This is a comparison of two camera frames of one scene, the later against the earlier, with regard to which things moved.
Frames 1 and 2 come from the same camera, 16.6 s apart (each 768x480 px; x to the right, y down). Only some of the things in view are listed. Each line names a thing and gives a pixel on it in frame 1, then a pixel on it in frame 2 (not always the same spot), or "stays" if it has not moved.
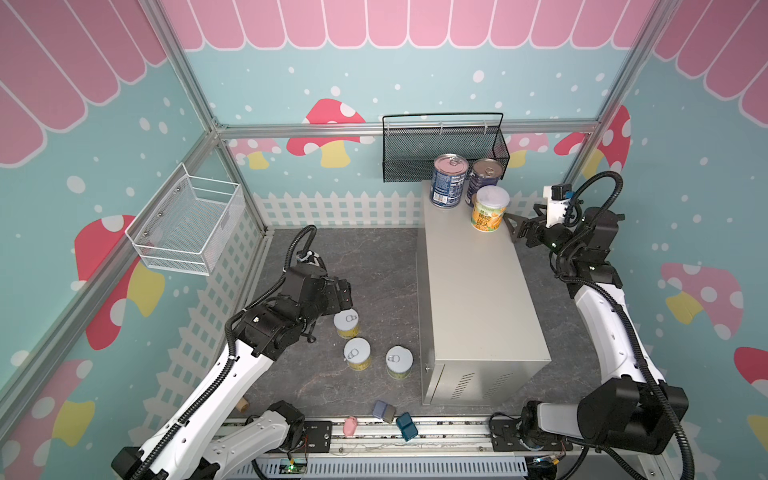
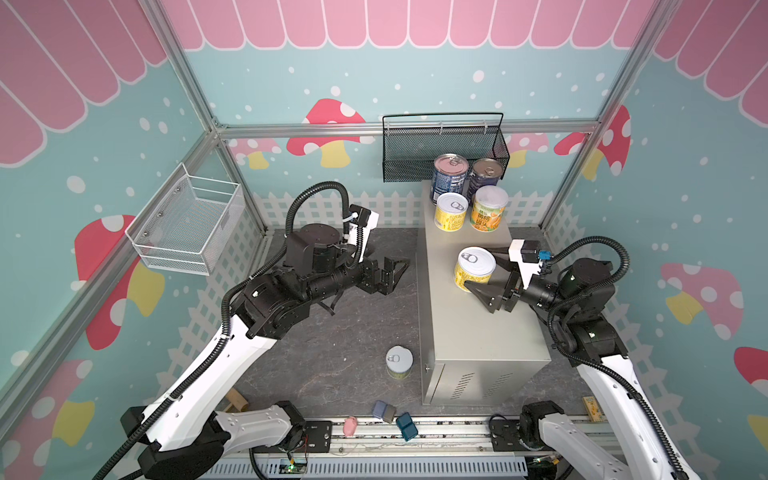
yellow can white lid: (357, 353) -> (474, 264)
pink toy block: (349, 426) stays
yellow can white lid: (346, 322) -> (450, 212)
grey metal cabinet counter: (481, 333) stays
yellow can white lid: (398, 362) stays
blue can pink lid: (448, 180) stays
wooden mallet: (242, 405) stays
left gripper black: (334, 305) -> (385, 284)
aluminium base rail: (431, 449) stays
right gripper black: (529, 229) -> (509, 291)
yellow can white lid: (489, 205) stays
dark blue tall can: (484, 172) stays
